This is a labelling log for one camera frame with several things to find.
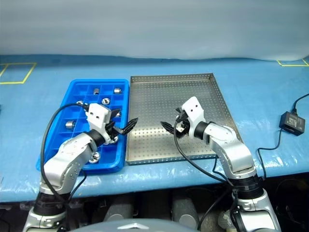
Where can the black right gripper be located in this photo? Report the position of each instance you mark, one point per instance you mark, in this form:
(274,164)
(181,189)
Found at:
(186,124)

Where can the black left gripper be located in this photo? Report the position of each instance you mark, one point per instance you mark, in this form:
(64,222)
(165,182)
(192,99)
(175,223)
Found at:
(110,129)

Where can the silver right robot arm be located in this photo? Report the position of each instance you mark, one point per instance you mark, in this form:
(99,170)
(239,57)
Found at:
(231,149)

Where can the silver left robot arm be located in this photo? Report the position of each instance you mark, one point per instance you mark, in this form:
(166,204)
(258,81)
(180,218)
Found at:
(65,157)

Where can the perforated steel tray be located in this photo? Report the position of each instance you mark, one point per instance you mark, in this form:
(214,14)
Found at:
(154,101)

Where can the blue compartment plastic tray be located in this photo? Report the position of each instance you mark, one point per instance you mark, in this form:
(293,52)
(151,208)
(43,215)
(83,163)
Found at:
(54,145)

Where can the shiny metal roller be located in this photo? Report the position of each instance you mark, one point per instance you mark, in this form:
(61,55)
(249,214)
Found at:
(105,101)
(117,91)
(113,140)
(96,91)
(69,125)
(79,103)
(119,115)

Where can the grey rounded shape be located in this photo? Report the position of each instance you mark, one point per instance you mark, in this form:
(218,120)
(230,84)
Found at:
(184,210)
(118,209)

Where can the grey robot torso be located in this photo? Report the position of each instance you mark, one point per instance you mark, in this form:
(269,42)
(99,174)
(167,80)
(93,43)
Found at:
(135,226)

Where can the black power adapter box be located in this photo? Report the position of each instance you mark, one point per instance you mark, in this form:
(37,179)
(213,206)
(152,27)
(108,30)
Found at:
(290,123)

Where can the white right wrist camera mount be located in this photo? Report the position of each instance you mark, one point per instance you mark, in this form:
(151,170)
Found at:
(193,108)

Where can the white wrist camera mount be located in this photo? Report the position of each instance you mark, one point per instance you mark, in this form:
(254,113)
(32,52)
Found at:
(96,116)
(193,108)

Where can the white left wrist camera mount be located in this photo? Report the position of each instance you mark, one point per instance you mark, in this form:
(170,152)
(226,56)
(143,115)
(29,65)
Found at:
(96,116)

